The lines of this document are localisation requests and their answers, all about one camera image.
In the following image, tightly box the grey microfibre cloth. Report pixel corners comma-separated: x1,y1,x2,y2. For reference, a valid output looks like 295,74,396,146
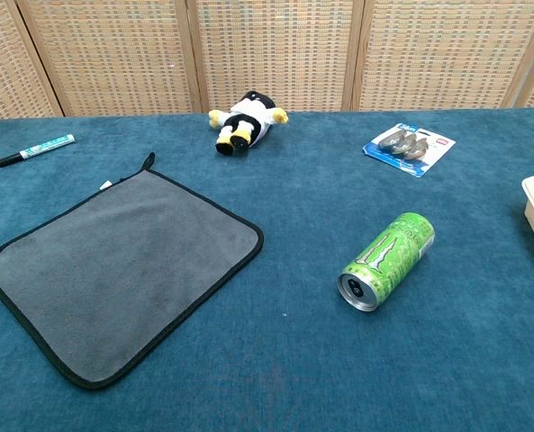
0,151,265,391

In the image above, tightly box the black white yellow plush toy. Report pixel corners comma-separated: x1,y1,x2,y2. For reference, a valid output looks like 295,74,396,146
208,90,289,158

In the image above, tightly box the green energy drink can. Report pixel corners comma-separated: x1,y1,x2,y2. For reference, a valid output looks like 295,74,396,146
337,211,436,313

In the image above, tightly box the blue carpet table cover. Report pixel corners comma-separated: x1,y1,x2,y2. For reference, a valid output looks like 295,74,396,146
0,106,534,432

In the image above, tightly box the blister pack of metal hooks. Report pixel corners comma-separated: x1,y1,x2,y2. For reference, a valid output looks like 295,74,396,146
362,121,457,178

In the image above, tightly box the woven wooden folding screen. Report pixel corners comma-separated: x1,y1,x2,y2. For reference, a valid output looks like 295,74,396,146
0,0,534,123

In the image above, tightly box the white marker pen black cap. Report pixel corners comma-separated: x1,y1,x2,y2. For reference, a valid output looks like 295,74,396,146
0,133,77,168

